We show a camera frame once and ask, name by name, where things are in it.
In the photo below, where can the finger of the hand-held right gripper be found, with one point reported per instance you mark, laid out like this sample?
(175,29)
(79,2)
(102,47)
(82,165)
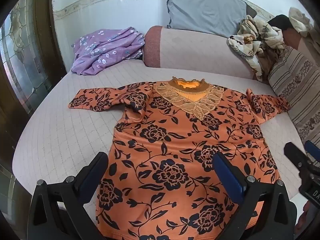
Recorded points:
(312,150)
(296,156)

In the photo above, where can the grey pillow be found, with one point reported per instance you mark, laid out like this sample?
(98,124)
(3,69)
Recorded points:
(205,7)

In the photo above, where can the dark cloth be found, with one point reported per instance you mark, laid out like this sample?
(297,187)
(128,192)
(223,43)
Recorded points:
(282,21)

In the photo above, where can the striped patterned pillow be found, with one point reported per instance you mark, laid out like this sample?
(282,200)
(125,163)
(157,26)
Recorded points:
(297,85)

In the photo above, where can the cream floral blanket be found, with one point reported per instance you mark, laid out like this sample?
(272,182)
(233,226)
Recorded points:
(252,45)

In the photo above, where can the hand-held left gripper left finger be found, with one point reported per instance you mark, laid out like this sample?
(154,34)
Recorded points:
(90,177)

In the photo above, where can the beige crumpled cloth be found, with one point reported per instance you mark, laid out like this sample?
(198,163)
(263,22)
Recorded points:
(300,17)

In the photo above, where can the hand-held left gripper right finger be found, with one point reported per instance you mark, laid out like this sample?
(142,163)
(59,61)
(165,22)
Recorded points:
(228,177)

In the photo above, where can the orange floral shirt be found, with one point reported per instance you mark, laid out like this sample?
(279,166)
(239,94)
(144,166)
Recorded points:
(170,140)

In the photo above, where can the person's right hand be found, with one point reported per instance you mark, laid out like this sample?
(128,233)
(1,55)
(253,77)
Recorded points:
(305,209)

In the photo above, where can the purple floral cloth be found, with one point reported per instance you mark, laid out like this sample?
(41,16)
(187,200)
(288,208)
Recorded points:
(105,50)

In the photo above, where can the wooden stained glass door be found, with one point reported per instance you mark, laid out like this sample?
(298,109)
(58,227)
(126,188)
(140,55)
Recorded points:
(22,55)

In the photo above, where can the pink beige bolster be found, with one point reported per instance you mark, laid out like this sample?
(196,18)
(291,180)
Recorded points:
(190,52)

